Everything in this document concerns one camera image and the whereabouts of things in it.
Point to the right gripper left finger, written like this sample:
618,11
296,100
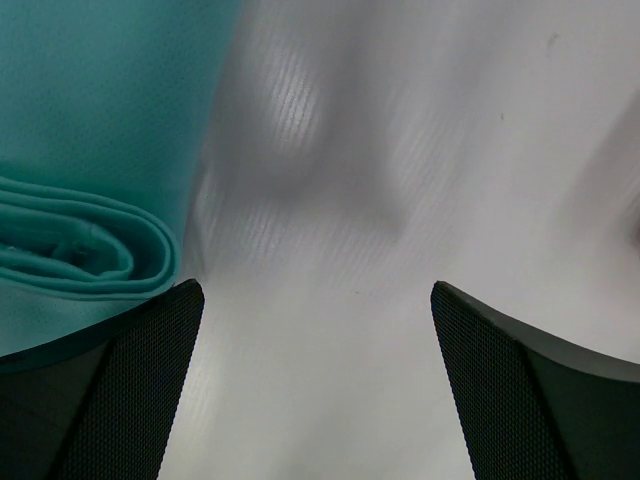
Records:
100,403

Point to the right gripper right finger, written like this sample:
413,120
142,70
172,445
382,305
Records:
532,405

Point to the teal t shirt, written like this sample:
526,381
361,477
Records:
104,106

